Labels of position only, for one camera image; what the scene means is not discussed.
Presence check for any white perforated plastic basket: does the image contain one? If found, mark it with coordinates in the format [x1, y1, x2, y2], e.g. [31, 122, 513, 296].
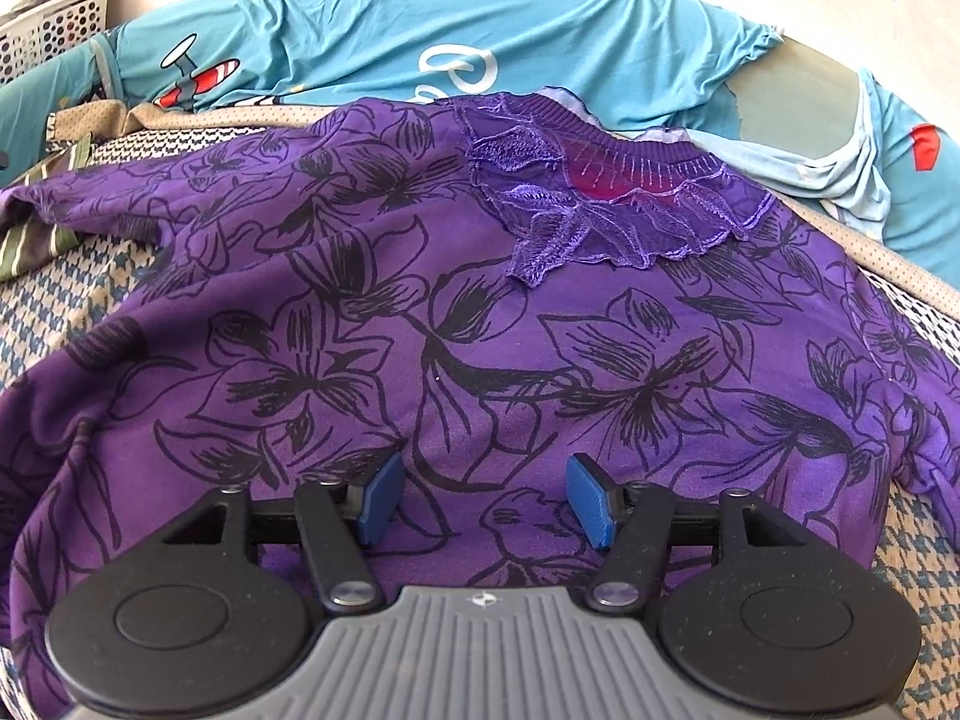
[0, 0, 119, 89]

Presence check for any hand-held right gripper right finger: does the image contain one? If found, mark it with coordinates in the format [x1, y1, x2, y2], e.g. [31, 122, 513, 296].
[566, 454, 811, 614]

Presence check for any light blue cloth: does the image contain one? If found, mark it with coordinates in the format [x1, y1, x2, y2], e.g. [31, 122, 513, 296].
[688, 67, 895, 220]

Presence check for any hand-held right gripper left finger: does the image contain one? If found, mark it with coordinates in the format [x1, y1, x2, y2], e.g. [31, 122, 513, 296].
[161, 454, 406, 614]

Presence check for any brown green striped folded garment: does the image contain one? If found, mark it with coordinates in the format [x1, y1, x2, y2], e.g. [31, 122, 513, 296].
[0, 131, 97, 280]

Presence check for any blue pillow with red print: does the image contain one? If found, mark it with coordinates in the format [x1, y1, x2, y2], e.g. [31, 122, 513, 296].
[859, 67, 960, 276]

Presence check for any purple floral top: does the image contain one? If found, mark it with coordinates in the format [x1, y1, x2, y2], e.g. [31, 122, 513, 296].
[0, 90, 960, 720]

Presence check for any grey green headboard panel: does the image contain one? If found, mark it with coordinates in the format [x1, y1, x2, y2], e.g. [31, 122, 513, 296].
[727, 41, 865, 145]

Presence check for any blue beige houndstooth blanket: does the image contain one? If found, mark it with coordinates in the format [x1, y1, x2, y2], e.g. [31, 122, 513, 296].
[0, 127, 960, 720]

